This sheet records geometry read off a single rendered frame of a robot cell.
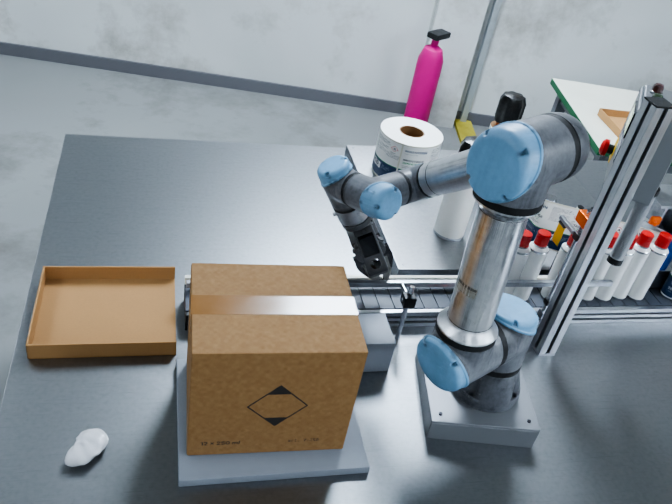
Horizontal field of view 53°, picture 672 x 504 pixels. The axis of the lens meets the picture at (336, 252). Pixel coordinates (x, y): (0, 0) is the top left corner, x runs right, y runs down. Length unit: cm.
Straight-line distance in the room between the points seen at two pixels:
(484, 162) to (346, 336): 38
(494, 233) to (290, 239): 87
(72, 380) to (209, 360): 43
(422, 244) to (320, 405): 77
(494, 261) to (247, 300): 44
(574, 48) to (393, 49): 119
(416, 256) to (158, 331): 71
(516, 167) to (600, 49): 394
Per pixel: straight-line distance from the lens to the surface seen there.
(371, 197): 135
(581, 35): 489
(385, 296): 169
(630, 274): 194
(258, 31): 463
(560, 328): 172
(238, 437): 131
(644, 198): 155
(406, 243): 189
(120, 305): 165
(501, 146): 106
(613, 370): 183
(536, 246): 173
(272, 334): 118
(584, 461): 159
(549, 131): 111
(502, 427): 148
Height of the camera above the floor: 194
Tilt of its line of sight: 36 degrees down
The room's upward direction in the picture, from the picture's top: 11 degrees clockwise
